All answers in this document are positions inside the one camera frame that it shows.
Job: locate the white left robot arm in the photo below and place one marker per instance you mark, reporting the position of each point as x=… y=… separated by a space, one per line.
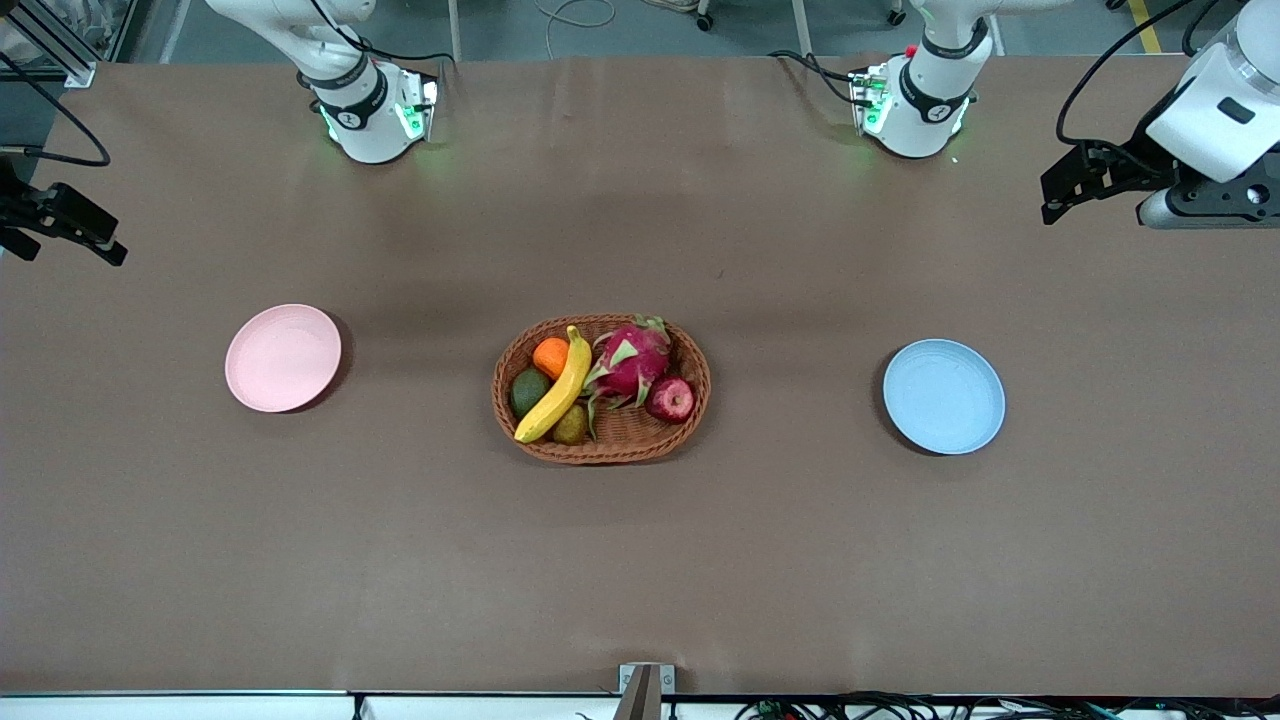
x=930 y=120

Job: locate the aluminium frame profile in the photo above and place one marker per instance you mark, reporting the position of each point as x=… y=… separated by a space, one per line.
x=70 y=65

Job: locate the pink plate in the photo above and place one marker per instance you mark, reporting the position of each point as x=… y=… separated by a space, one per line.
x=283 y=358

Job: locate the brown wicker basket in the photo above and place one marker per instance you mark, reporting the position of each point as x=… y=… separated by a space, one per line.
x=640 y=440

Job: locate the pink dragon fruit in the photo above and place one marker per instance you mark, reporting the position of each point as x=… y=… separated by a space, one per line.
x=632 y=365

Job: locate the grey metal post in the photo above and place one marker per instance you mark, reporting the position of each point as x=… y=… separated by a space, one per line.
x=454 y=30
x=802 y=28

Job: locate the grey metal bracket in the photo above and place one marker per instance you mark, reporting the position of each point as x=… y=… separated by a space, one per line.
x=645 y=690

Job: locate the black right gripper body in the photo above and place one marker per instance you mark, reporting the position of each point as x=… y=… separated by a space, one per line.
x=14 y=209

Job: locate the yellow banana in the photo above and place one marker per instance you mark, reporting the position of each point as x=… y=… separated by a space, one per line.
x=560 y=395

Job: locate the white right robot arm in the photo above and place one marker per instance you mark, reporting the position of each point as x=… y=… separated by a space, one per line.
x=365 y=130

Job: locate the brown kiwi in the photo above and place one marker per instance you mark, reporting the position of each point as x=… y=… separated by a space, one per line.
x=573 y=427

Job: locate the blue plate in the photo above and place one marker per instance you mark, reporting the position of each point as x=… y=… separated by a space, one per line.
x=943 y=397

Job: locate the green avocado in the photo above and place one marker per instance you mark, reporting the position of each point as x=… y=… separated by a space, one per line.
x=527 y=393

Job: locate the red apple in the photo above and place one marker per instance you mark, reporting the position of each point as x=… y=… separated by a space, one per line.
x=670 y=400

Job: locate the orange fruit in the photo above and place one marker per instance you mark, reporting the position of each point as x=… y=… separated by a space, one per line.
x=548 y=358

